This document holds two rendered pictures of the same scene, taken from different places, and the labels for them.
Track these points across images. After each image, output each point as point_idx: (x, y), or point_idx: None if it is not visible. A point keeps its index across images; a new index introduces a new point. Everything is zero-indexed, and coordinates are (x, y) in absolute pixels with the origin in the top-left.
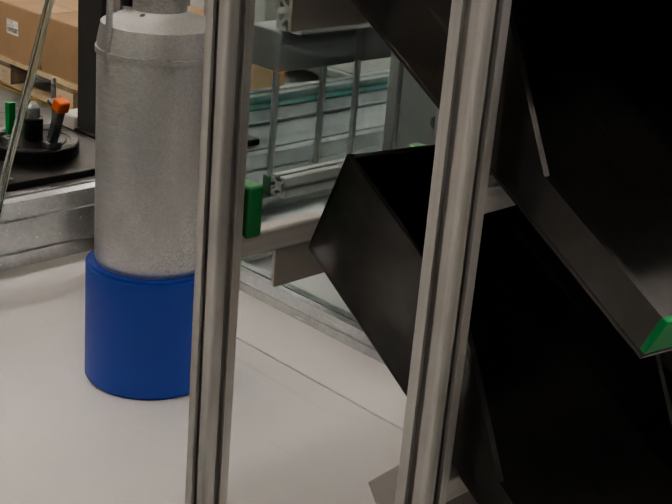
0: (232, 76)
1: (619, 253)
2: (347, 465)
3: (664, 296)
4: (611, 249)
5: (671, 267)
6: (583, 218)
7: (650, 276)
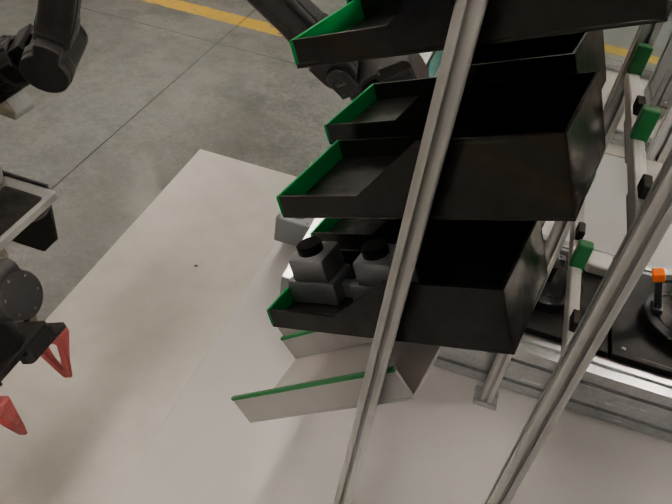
0: (603, 109)
1: (404, 105)
2: None
3: (382, 108)
4: (401, 81)
5: (386, 113)
6: (416, 79)
7: (390, 108)
